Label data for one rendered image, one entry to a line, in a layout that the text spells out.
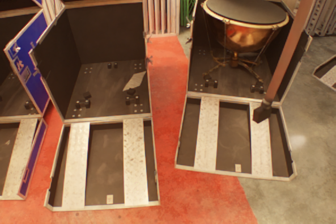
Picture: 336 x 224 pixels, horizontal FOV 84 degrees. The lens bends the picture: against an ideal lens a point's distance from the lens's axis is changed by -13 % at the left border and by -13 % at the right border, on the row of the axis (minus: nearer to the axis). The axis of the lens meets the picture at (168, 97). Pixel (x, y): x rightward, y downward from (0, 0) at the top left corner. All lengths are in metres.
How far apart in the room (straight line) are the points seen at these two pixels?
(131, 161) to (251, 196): 1.04
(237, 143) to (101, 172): 1.28
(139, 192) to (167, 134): 0.65
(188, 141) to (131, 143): 0.54
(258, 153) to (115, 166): 1.29
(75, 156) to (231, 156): 1.39
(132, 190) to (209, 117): 0.99
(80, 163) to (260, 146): 1.63
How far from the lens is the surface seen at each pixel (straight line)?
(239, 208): 1.85
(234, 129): 2.20
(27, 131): 2.37
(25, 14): 2.79
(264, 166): 2.05
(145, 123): 2.09
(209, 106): 2.18
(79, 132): 2.09
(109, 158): 1.99
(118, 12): 2.50
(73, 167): 1.98
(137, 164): 1.84
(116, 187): 1.86
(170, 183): 1.85
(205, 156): 1.94
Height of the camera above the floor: 1.69
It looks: 44 degrees down
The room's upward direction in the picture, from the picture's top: straight up
